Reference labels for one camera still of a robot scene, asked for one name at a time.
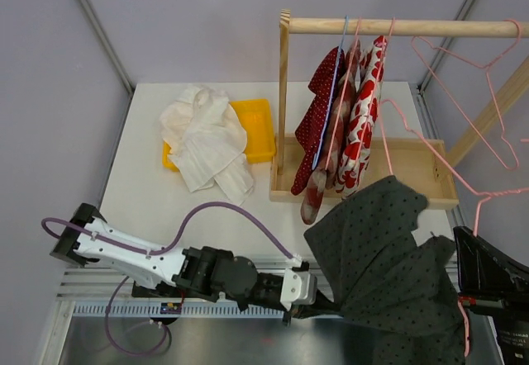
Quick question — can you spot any pink wire hanger grey skirt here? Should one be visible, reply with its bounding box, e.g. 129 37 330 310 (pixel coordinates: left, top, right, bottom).
378 97 529 358

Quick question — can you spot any dark grey dotted skirt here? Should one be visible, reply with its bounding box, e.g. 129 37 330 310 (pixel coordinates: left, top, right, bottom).
304 176 465 364

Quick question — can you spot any white pleated skirt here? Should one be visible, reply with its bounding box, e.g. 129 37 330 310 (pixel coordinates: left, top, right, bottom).
160 85 254 206

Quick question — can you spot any pink wire hanger white skirt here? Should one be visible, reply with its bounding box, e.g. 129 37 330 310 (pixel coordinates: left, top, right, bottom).
410 17 523 172

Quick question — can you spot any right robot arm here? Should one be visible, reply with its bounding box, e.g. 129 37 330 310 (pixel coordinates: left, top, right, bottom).
453 226 528 364

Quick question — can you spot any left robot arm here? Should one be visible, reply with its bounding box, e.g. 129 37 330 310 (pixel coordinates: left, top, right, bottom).
41 201 338 324

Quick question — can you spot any red plaid skirt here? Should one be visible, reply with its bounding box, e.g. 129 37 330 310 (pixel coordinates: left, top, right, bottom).
291 45 360 225

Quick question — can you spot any dark red polka dot skirt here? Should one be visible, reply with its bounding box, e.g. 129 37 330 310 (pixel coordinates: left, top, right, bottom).
290 47 345 196

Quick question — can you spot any white red floral skirt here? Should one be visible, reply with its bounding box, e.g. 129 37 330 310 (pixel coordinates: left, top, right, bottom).
335 36 388 198

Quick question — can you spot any small circuit board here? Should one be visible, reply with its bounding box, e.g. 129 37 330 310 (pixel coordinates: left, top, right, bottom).
160 302 182 315

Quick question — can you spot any wooden clothes rack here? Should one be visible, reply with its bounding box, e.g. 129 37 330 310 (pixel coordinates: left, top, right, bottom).
269 10 528 211

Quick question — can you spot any yellow plastic tray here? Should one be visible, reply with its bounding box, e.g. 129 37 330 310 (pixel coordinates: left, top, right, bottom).
162 99 276 172

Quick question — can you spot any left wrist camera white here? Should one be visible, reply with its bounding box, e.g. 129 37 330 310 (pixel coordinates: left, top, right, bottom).
279 261 317 310

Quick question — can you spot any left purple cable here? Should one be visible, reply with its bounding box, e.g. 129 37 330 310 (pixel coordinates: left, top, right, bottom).
40 201 303 357

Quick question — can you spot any blue wire hanger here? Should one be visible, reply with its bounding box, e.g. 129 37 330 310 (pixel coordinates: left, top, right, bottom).
312 15 349 171

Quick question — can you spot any white slotted cable duct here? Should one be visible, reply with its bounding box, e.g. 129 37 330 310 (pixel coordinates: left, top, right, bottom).
72 301 290 319

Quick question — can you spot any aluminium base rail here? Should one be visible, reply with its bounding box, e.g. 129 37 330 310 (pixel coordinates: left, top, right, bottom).
56 257 333 301

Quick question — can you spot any pink wire hanger floral skirt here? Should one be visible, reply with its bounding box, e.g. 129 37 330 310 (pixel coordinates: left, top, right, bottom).
377 17 396 176

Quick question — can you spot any pink wire hanger plaid skirt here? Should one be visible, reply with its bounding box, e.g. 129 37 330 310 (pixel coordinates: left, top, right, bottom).
320 29 361 178

